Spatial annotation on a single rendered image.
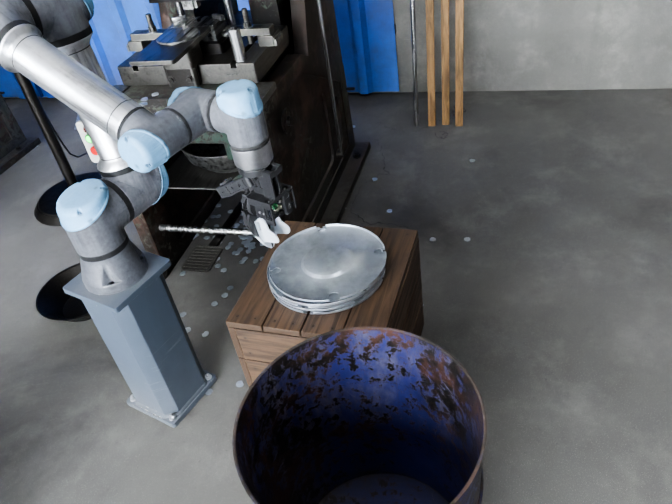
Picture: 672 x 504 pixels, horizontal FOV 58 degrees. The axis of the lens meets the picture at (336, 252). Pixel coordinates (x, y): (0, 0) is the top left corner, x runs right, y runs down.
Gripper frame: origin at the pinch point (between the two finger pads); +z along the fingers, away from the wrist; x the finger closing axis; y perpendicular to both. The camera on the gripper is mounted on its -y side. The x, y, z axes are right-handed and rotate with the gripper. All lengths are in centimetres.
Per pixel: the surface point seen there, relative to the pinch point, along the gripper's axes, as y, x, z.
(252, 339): -5.3, -7.8, 25.9
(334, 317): 11.4, 3.6, 20.8
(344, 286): 10.1, 10.3, 17.2
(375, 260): 11.6, 21.4, 17.2
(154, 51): -62, 31, -22
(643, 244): 57, 103, 56
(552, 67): -9, 199, 45
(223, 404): -21, -12, 56
